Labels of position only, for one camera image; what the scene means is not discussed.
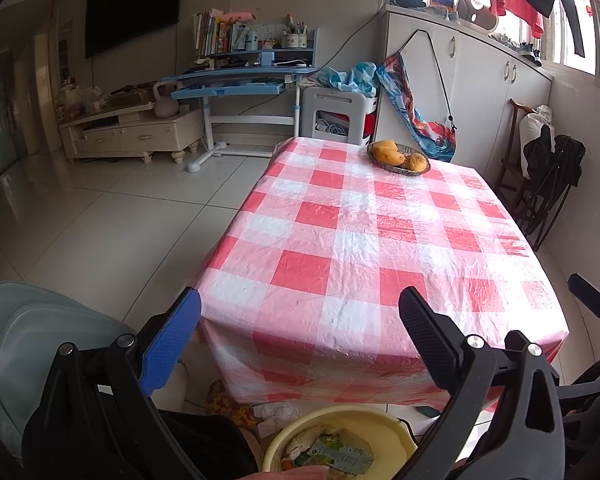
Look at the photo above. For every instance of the blue green drink carton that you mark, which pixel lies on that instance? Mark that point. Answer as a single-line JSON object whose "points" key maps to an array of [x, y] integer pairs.
{"points": [[340, 455]]}

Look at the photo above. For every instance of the white wall cabinet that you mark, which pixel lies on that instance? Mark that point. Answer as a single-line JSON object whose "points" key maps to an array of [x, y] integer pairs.
{"points": [[480, 85]]}

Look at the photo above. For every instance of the wooden chair with black clothes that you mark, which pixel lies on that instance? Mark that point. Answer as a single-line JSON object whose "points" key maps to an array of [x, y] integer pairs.
{"points": [[555, 170]]}

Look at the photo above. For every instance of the pink plush toy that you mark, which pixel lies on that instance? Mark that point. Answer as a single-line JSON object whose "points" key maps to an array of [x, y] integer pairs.
{"points": [[237, 16]]}

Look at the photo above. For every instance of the yellow plastic basin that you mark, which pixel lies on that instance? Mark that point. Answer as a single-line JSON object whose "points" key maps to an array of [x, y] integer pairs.
{"points": [[380, 430]]}

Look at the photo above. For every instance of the beige kettlebell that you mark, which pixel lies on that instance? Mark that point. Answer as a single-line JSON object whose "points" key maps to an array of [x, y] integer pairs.
{"points": [[166, 107]]}

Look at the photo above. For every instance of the white pen holder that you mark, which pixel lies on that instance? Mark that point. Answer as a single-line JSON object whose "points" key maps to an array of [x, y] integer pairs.
{"points": [[296, 40]]}

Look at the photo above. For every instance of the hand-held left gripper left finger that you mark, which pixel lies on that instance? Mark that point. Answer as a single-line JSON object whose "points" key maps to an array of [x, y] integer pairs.
{"points": [[170, 340]]}

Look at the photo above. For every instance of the grey-green leather chair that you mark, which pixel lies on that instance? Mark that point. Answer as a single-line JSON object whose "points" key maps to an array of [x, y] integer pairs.
{"points": [[30, 340]]}

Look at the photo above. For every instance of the colourful printed bag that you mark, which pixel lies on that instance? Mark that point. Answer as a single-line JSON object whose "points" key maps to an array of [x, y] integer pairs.
{"points": [[410, 105]]}

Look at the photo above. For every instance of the blue patterned cloth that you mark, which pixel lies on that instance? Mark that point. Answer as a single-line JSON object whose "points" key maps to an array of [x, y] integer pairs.
{"points": [[350, 77]]}

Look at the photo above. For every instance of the blue study desk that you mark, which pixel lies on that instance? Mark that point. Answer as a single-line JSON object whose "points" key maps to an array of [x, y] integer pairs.
{"points": [[230, 91]]}

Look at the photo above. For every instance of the cream TV cabinet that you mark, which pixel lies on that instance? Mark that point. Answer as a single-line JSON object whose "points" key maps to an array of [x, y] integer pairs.
{"points": [[130, 135]]}

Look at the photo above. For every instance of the white plastic stool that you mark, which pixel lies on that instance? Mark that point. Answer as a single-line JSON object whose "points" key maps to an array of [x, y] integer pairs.
{"points": [[340, 100]]}

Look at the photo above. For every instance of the dark wooden chair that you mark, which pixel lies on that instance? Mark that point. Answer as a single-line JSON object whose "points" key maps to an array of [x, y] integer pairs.
{"points": [[510, 160]]}

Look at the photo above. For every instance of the white sack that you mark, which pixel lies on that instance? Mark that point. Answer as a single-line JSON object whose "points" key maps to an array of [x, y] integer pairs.
{"points": [[536, 127]]}

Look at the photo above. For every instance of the woven fruit basket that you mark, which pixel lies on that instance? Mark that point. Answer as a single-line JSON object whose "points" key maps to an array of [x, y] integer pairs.
{"points": [[392, 168]]}

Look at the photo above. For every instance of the white crumpled cloth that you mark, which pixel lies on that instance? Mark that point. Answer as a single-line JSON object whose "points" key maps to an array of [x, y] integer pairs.
{"points": [[277, 414]]}

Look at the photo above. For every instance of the row of books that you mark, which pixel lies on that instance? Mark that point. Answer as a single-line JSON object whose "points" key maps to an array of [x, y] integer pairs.
{"points": [[210, 35]]}

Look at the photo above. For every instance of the clear plastic bags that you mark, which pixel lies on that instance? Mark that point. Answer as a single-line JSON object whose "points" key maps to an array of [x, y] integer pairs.
{"points": [[82, 100]]}

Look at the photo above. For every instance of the white paper tissue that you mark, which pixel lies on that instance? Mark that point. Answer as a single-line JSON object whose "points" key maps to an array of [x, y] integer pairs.
{"points": [[302, 442]]}

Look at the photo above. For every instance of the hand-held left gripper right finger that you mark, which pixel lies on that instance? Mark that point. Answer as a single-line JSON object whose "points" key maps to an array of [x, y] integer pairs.
{"points": [[427, 340]]}

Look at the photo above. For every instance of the black television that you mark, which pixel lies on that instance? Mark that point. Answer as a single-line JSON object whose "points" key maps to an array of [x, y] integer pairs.
{"points": [[130, 5]]}

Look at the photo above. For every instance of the yellow floral cushion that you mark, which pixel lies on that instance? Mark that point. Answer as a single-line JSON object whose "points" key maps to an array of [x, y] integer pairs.
{"points": [[230, 407]]}

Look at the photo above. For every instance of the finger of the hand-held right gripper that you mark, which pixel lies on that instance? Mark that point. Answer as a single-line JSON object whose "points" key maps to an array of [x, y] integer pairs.
{"points": [[587, 295], [597, 430]]}

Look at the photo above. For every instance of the red container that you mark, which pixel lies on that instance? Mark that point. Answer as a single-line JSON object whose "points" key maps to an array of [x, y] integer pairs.
{"points": [[370, 127]]}

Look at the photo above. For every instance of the pink white checkered tablecloth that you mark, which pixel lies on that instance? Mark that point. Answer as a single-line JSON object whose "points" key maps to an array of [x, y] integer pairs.
{"points": [[360, 260]]}

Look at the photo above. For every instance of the small blue box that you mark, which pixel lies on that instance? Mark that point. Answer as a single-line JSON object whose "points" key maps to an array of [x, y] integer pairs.
{"points": [[267, 59]]}

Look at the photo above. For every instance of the yellow mango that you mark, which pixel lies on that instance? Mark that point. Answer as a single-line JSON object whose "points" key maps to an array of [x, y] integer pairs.
{"points": [[387, 152], [416, 162]]}

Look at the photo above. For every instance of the dark sneakers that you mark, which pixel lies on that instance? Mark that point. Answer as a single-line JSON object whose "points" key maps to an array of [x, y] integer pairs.
{"points": [[522, 50]]}

